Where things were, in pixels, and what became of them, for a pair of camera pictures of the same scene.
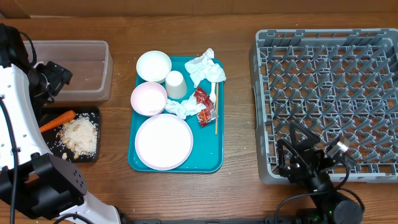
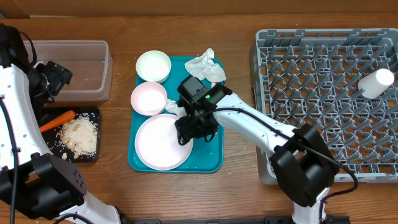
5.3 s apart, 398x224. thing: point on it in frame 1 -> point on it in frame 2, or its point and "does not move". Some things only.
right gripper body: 315,156 -> 198,127
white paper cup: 176,86 -> 376,83
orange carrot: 58,121 does not move
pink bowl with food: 148,99 does not move
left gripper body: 43,79 does not move
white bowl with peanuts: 153,66 does not move
